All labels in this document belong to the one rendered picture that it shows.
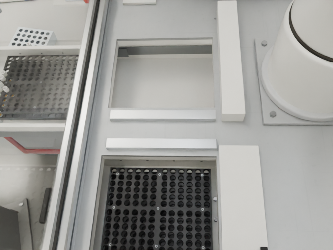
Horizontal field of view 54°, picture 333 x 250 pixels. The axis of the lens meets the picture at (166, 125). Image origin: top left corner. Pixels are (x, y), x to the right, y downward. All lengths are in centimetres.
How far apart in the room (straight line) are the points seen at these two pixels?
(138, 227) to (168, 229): 6
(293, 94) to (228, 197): 24
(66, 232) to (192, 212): 25
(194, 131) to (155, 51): 32
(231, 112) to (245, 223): 22
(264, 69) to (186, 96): 23
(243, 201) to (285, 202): 8
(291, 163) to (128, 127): 35
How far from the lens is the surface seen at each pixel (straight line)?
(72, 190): 65
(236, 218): 64
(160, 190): 70
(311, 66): 62
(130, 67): 95
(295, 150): 71
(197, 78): 91
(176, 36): 85
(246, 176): 66
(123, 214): 70
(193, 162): 76
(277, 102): 73
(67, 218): 64
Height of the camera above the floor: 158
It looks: 64 degrees down
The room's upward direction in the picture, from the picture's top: 9 degrees counter-clockwise
